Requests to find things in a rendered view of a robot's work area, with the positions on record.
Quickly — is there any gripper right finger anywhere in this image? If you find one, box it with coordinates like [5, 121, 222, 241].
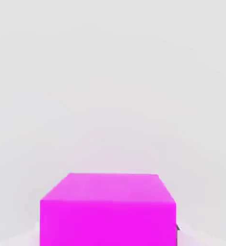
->
[175, 223, 226, 246]

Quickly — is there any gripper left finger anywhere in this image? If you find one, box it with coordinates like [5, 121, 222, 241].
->
[0, 221, 41, 246]

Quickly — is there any small magenta cube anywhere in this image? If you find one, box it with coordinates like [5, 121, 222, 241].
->
[39, 172, 177, 246]

